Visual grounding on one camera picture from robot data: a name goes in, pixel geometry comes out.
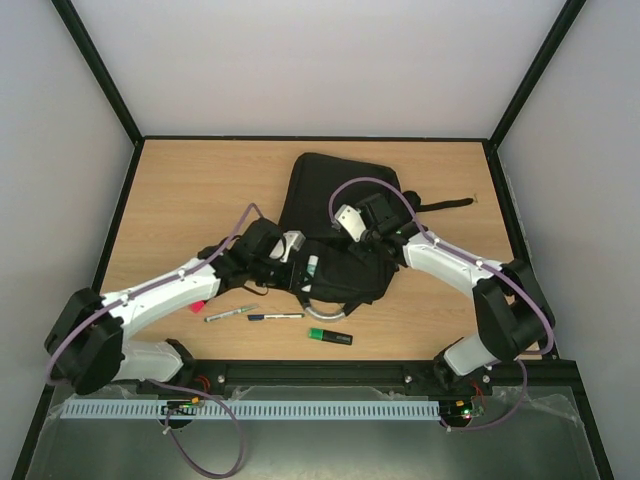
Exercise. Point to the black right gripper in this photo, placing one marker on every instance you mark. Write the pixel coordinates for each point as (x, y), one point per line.
(361, 247)

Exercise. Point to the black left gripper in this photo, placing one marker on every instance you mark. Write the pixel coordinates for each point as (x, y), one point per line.
(289, 279)

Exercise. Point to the black student backpack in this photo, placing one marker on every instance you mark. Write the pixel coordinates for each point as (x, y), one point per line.
(319, 185)

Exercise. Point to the green highlighter black body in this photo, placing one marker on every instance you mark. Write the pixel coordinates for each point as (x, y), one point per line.
(330, 336)

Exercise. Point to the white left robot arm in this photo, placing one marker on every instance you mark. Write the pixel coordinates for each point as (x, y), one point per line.
(92, 342)

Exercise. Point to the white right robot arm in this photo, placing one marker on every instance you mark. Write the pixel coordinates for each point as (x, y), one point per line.
(513, 317)

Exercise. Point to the blue capped white pen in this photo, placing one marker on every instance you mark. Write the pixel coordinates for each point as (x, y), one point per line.
(261, 317)

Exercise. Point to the silver green pen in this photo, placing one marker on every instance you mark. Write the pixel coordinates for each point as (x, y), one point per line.
(229, 313)

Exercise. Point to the pink highlighter black body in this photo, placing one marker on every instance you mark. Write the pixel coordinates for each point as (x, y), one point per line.
(197, 306)

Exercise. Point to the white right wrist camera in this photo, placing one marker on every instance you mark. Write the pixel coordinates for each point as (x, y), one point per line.
(349, 219)

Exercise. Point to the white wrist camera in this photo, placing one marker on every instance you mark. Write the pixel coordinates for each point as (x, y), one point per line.
(349, 219)
(291, 242)

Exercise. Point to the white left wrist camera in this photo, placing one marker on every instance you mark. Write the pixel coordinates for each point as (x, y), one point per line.
(291, 242)

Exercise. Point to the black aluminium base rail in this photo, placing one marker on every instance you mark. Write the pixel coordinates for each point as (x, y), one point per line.
(412, 378)

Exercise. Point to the black cage frame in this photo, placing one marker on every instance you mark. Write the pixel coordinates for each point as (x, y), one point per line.
(515, 232)

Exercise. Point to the light blue cable duct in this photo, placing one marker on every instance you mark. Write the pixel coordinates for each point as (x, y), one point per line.
(103, 409)

